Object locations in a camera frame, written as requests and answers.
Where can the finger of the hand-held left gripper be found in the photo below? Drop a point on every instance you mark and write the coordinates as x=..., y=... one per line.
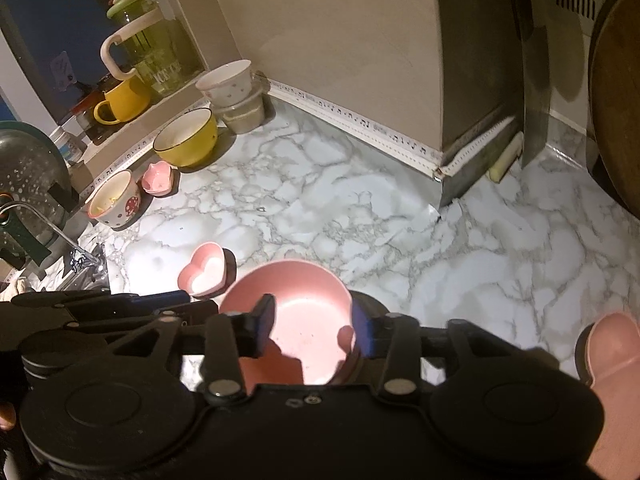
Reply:
x=150, y=300
x=192, y=308

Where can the pale yellow roll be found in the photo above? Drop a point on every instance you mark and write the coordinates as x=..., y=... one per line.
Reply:
x=505, y=160

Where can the small pink heart dish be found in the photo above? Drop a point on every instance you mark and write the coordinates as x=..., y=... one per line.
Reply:
x=202, y=272

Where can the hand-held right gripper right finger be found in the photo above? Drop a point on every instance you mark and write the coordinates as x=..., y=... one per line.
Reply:
x=361, y=332

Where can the large pink heart dish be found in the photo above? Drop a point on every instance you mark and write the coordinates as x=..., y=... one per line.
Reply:
x=617, y=370

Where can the round wooden cutting board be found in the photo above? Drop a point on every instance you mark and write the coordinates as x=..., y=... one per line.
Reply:
x=620, y=110

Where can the small glass jar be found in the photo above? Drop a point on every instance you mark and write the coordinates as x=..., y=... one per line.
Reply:
x=67, y=147

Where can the music note trim strip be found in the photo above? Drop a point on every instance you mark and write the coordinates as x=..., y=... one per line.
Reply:
x=360, y=122

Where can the green glass pitcher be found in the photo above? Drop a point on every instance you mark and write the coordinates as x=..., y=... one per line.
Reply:
x=155, y=50

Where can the pink flower dish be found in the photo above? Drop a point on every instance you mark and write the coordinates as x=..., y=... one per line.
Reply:
x=159, y=180

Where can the clear plastic container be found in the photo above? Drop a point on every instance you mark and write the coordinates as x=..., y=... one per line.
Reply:
x=245, y=112

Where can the pink bowl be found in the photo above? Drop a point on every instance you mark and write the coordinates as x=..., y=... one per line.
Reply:
x=300, y=325

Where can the person's left hand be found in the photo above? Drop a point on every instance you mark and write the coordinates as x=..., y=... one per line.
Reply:
x=6, y=416

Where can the white mushroom print bowl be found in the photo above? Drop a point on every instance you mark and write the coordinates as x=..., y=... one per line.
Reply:
x=117, y=205

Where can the chrome faucet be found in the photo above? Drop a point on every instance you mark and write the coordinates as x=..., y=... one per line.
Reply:
x=75, y=252

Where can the steel cleaver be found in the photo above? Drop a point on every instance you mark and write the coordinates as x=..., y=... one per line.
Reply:
x=535, y=85

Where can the yellow enamel bowl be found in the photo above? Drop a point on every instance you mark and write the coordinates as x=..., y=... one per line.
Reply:
x=187, y=142

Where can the steel colander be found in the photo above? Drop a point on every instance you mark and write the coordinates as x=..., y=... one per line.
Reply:
x=27, y=185

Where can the yellow mug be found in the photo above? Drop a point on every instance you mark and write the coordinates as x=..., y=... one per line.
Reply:
x=125, y=102

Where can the white dotted bowl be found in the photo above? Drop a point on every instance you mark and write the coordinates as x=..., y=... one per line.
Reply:
x=225, y=85

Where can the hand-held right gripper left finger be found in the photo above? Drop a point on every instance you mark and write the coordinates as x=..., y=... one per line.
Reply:
x=265, y=325

